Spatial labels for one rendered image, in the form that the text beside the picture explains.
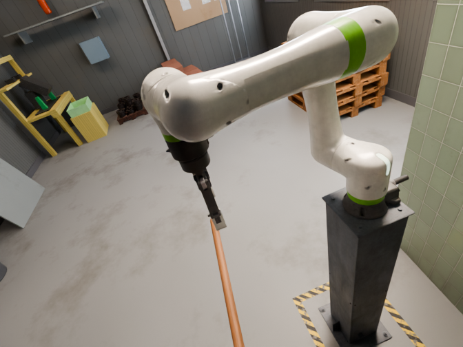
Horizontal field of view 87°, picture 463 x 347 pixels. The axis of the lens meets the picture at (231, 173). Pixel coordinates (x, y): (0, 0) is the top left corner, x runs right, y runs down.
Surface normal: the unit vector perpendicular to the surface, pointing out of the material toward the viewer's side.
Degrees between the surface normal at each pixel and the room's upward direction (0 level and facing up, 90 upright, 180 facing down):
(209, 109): 80
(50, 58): 90
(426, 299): 0
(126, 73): 90
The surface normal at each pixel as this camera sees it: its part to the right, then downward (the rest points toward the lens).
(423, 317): -0.27, -0.74
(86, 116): 0.33, 0.53
